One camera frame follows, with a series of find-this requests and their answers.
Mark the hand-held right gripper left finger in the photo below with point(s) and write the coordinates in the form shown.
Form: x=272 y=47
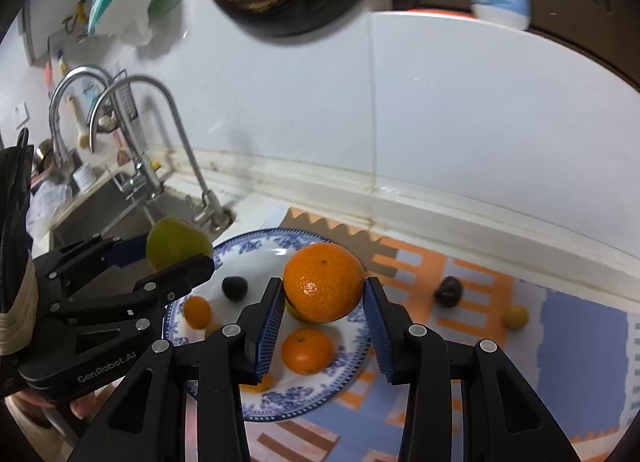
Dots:
x=267 y=332

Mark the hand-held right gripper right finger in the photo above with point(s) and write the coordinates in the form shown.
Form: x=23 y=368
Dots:
x=377 y=332

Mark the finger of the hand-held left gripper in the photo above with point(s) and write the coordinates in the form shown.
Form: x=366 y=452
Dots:
x=127 y=252
x=185 y=274

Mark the orange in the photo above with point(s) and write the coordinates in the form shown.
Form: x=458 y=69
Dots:
x=196 y=312
x=325 y=282
x=266 y=383
x=307 y=352

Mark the dark plum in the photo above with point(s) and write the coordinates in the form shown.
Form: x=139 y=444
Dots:
x=234 y=288
x=446 y=290

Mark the blue patterned white plate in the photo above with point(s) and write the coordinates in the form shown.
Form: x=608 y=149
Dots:
x=300 y=397

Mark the person's left forearm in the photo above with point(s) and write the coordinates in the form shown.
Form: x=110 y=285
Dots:
x=15 y=242

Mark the person's left hand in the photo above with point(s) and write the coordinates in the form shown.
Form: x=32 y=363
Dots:
x=82 y=404

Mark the steel sink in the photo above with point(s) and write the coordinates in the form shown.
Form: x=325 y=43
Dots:
x=100 y=212

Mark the large steel faucet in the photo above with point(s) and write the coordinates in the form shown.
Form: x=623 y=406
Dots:
x=137 y=172

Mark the stack of white bowls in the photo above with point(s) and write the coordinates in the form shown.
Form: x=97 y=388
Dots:
x=83 y=177

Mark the clear plastic bag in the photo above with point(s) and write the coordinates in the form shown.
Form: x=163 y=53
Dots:
x=47 y=202

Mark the small yellow fruit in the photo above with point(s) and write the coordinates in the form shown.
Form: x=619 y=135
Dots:
x=515 y=317

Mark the slim gooseneck faucet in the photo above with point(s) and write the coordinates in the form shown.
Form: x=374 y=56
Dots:
x=175 y=117

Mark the colourful patterned mat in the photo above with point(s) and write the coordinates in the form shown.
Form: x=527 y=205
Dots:
x=575 y=342

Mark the white plastic bag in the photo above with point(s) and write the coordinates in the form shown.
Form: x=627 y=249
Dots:
x=135 y=17

